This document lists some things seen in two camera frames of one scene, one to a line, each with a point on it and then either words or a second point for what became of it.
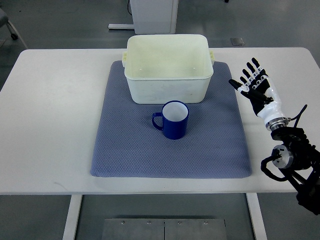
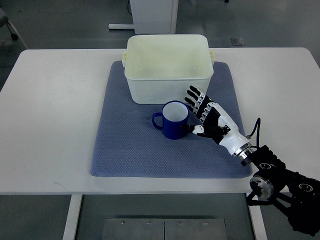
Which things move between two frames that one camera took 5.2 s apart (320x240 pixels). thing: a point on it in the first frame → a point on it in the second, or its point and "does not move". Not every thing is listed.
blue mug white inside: x=173 y=120 does not move
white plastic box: x=161 y=68 does not move
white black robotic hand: x=264 y=99 → x=217 y=124
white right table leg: x=256 y=216 does not move
